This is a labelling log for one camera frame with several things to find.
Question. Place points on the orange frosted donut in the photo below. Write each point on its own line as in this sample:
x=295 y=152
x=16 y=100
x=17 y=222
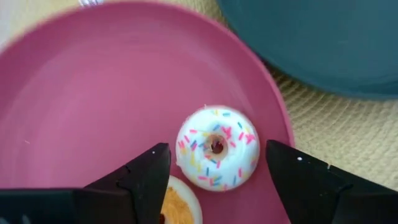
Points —
x=180 y=208

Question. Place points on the round woven straw placemat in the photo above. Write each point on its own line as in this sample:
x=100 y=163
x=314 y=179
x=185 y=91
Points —
x=342 y=130

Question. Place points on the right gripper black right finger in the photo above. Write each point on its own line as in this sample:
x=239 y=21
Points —
x=311 y=193

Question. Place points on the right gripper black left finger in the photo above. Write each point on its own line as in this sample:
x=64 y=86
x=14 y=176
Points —
x=146 y=186

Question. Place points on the small white grey scrap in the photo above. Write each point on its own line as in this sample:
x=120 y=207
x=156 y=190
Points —
x=91 y=2

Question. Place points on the dark teal plate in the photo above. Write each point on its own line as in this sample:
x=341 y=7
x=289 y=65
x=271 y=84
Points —
x=311 y=40

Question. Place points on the pink plate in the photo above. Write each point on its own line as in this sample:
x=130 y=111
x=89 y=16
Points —
x=77 y=109

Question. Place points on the white frosted sprinkle donut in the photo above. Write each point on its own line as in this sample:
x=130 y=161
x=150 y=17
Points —
x=230 y=161

